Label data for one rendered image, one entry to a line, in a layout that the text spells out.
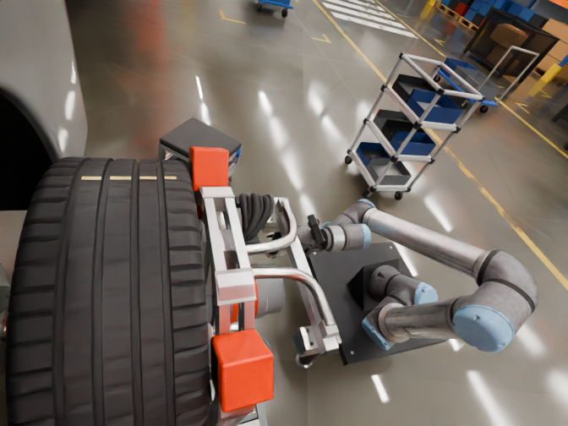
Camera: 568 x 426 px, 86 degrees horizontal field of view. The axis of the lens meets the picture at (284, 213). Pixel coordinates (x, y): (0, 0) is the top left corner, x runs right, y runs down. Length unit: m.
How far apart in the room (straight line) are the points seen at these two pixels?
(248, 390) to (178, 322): 0.14
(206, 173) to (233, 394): 0.41
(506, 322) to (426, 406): 1.19
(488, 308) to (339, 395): 1.06
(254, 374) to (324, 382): 1.28
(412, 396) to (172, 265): 1.68
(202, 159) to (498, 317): 0.75
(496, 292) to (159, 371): 0.75
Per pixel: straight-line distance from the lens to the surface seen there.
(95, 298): 0.48
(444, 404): 2.10
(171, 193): 0.55
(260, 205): 0.75
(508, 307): 0.91
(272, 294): 0.78
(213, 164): 0.67
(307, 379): 1.73
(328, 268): 1.66
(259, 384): 0.50
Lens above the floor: 1.57
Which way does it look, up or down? 45 degrees down
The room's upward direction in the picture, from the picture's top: 23 degrees clockwise
